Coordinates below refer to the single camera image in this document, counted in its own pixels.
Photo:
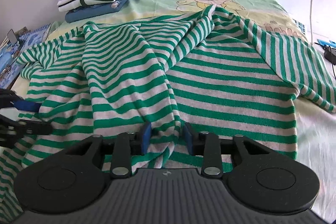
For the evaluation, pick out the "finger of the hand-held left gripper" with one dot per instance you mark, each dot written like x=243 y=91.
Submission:
x=29 y=107
x=34 y=129

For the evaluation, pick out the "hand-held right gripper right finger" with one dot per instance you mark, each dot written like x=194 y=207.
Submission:
x=188 y=138

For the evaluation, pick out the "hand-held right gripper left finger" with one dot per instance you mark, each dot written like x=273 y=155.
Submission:
x=146 y=138

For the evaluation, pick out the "green striped shirt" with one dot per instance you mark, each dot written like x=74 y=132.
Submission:
x=210 y=77

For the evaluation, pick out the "light blue case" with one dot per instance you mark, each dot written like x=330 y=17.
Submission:
x=5 y=58

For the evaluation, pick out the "blue patterned cloth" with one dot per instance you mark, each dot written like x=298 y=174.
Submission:
x=34 y=37

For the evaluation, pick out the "small standing mirror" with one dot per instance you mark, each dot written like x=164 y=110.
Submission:
x=13 y=36

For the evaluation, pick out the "blue folded garment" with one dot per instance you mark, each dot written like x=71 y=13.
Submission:
x=92 y=12

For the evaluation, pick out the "yellow green printed bed sheet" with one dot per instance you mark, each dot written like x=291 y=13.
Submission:
x=157 y=1

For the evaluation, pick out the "white power strip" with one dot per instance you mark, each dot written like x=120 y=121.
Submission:
x=299 y=26

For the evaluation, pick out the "black power adapter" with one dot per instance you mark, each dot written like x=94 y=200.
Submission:
x=330 y=54

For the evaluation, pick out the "blue plastic object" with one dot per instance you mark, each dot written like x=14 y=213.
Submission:
x=326 y=43

